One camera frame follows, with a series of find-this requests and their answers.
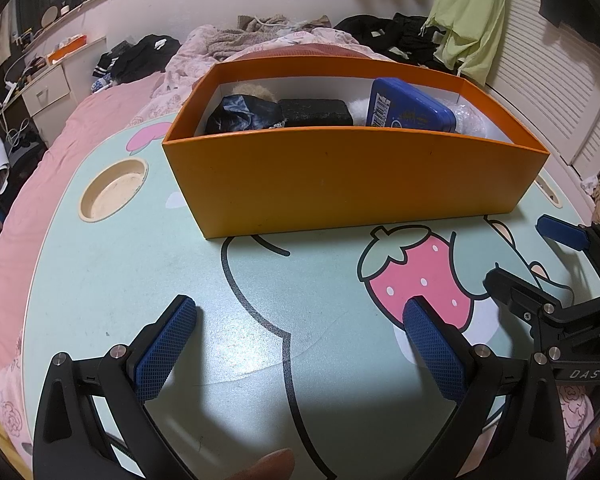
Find black clothes with white stripes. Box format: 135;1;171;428
92;35;181;86

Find blue metal tin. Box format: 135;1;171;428
365;77;458;133

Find dark red pillow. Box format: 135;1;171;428
225;42;396;63

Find black shiny pouch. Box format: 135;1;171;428
204;95;287;135

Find dark brown snack packet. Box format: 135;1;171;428
278;97;355;128

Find orange cardboard box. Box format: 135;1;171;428
161;55;551;240

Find white drawer cabinet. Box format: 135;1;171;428
22;35;108;116

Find beige knit cloth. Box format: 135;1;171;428
207;14;336;56

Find beige plush toy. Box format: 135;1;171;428
230;82;277;103

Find black clothes pile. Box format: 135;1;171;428
332;12;451;66

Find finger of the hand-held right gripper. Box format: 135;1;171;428
536;214;591;251
482;267;563;321

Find pink floral quilt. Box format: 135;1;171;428
0;25;600;480

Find pink bed sheet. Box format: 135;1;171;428
0;72;191;376

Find mint green cartoon desktop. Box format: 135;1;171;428
22;112;600;480

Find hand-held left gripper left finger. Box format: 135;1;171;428
32;294;199;480

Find light green garment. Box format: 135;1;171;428
426;0;511;86

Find small orange box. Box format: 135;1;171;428
47;35;88;63

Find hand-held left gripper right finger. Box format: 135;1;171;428
402;296;567;480

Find white fluffy pompom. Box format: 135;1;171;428
347;97;373;126

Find clear plastic wrap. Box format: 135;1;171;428
450;101;501;138

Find person's left hand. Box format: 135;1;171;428
200;449;296;480

